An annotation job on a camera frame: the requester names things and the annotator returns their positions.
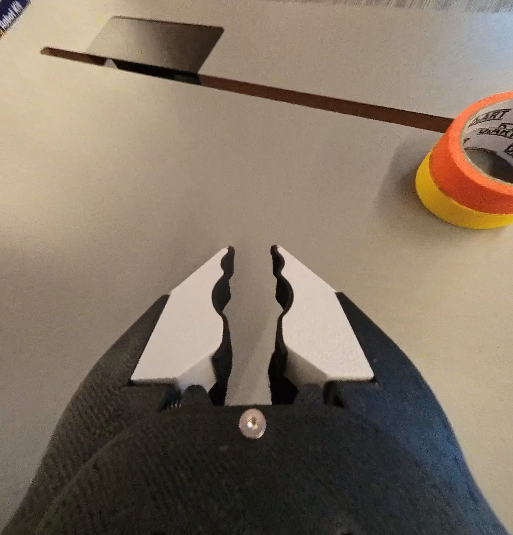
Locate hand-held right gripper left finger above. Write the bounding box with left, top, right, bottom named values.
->
left=131, top=245, right=236, bottom=393

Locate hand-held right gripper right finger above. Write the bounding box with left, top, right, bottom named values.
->
left=272, top=245, right=376, bottom=393

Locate orange tape roll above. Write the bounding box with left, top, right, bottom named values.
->
left=430, top=91, right=513, bottom=216

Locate grey desk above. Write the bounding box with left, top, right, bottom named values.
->
left=0, top=0, right=513, bottom=535

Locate black desk slot cover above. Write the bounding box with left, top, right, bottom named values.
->
left=85, top=17, right=225, bottom=84

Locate yellow tape roll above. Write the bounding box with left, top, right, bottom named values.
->
left=415, top=151, right=513, bottom=230

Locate blue flat box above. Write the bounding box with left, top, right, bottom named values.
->
left=0, top=0, right=30, bottom=51

